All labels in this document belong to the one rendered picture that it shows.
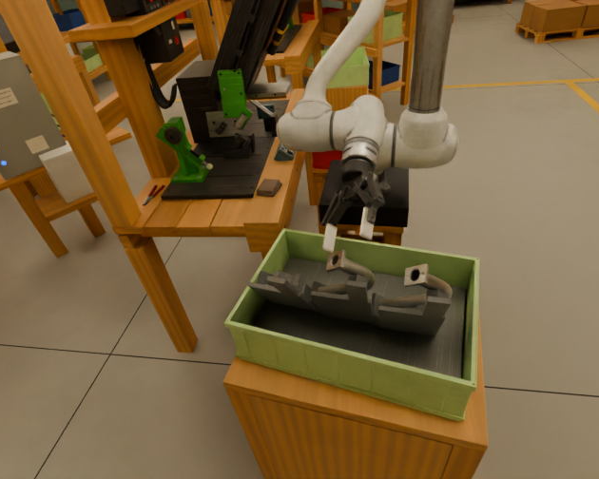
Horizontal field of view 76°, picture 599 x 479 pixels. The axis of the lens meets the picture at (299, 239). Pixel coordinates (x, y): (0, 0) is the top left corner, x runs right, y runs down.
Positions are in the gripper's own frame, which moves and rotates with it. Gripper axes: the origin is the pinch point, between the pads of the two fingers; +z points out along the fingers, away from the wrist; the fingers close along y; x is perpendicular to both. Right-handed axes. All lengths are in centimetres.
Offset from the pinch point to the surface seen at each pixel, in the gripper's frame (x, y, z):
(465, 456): 47, -1, 39
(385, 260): 31.2, -20.4, -11.1
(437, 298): 14.5, 14.4, 10.9
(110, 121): -60, -90, -52
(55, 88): -75, -62, -38
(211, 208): -12, -80, -31
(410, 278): 9.7, 11.1, 7.7
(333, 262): -1.3, -1.6, 5.7
